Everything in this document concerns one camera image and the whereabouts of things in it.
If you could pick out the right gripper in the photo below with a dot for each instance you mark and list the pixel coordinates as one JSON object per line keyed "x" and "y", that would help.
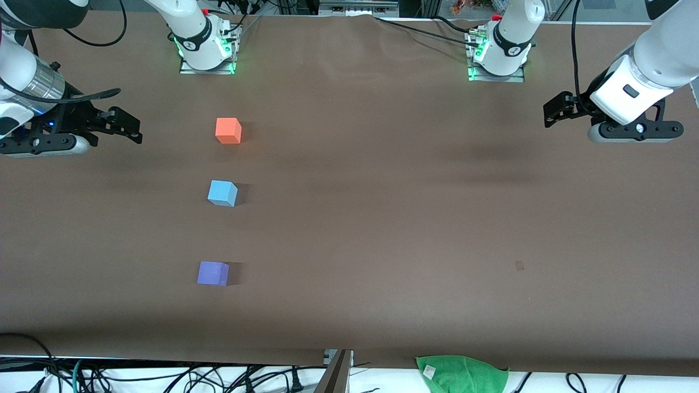
{"x": 76, "y": 116}

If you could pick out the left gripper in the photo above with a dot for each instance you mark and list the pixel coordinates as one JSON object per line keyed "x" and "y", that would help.
{"x": 580, "y": 105}

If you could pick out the light blue foam block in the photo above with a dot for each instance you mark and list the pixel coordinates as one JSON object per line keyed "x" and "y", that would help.
{"x": 221, "y": 192}

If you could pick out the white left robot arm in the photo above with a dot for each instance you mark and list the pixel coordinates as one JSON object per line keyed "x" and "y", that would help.
{"x": 666, "y": 54}

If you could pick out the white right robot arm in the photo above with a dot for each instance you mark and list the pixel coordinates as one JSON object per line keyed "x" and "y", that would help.
{"x": 188, "y": 27}

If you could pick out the orange foam block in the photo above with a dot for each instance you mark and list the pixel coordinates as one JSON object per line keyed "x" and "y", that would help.
{"x": 227, "y": 131}

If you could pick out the purple foam block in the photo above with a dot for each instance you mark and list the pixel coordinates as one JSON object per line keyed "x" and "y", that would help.
{"x": 212, "y": 273}

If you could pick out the brown table cover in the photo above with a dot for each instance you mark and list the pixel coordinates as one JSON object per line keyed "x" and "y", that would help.
{"x": 382, "y": 218}

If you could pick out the green cloth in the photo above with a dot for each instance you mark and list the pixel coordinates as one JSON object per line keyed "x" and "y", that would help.
{"x": 464, "y": 374}

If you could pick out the white cloth label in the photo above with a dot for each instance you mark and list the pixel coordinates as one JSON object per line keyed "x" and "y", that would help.
{"x": 429, "y": 371}

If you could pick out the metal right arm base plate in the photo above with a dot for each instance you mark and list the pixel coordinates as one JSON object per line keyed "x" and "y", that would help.
{"x": 188, "y": 71}

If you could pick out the aluminium frame rail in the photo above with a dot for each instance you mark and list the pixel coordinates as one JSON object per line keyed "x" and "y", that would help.
{"x": 357, "y": 8}

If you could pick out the grey metal post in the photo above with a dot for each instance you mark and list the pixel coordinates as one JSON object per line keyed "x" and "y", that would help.
{"x": 336, "y": 376}

